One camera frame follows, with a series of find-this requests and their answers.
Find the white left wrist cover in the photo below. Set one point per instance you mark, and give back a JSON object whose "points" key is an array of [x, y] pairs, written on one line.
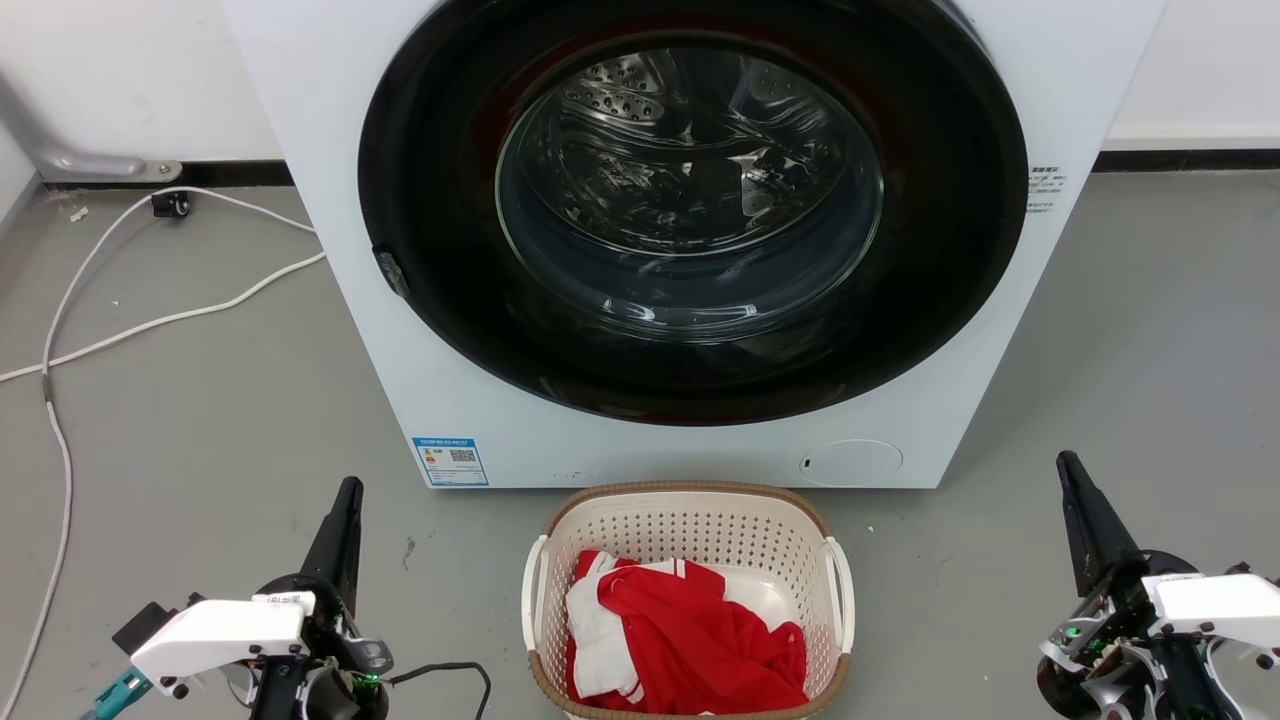
{"points": [[220, 630]]}

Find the small printed text sticker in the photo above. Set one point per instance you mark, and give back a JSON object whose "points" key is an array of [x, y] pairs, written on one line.
{"points": [[1044, 190]]}

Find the round black washer door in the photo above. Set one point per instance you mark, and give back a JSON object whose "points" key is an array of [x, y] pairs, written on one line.
{"points": [[440, 200]]}

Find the small black plug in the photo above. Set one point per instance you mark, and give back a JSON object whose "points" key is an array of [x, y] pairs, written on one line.
{"points": [[170, 205]]}

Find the red and white garment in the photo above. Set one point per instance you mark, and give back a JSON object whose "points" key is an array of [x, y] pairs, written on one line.
{"points": [[690, 640]]}

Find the white right wrist cover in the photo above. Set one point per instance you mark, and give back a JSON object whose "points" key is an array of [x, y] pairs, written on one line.
{"points": [[1215, 605]]}

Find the steel washer drum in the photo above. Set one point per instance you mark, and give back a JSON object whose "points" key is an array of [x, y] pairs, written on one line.
{"points": [[640, 110]]}

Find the round white filter cover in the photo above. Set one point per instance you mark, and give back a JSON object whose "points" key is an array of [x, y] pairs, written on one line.
{"points": [[850, 463]]}

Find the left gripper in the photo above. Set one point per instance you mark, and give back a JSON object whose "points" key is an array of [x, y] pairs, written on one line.
{"points": [[340, 640]]}

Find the white front-load washing machine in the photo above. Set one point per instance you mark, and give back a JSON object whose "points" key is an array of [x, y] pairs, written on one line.
{"points": [[560, 455]]}

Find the beige plastic laundry basket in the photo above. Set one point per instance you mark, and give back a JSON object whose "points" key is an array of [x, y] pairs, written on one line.
{"points": [[690, 525]]}

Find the blue energy label sticker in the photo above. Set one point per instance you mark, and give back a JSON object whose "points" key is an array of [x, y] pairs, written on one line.
{"points": [[450, 462]]}

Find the white wrist cover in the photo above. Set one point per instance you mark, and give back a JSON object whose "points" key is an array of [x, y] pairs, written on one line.
{"points": [[220, 630], [1215, 605]]}

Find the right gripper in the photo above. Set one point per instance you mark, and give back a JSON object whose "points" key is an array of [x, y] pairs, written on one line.
{"points": [[1110, 630]]}

